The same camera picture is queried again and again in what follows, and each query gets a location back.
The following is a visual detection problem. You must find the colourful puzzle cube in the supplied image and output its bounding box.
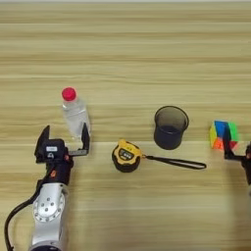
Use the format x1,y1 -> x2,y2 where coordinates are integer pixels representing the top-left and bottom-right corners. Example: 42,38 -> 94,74
209,120 -> 239,151

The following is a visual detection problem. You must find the yellow black tape measure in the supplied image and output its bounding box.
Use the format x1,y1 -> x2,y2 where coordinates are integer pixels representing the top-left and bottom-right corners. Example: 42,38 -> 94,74
111,139 -> 208,174

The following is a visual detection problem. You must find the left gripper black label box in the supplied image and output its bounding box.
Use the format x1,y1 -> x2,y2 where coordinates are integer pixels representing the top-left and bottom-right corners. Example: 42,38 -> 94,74
42,138 -> 67,162

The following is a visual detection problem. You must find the black mesh pen cup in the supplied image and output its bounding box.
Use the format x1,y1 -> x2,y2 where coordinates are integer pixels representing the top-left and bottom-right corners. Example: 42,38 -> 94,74
153,105 -> 190,151

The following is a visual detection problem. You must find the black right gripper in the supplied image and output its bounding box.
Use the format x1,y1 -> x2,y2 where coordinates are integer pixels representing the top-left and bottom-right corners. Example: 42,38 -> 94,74
222,128 -> 251,185

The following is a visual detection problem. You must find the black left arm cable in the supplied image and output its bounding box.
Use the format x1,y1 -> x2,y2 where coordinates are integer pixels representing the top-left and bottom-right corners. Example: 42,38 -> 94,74
3,178 -> 47,251

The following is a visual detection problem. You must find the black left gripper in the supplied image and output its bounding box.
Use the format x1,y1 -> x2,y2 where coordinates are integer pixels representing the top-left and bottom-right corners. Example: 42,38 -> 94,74
33,123 -> 91,185

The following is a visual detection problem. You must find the clear bottle red cap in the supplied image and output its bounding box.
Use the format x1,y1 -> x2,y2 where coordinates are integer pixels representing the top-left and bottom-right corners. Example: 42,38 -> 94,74
61,86 -> 91,140

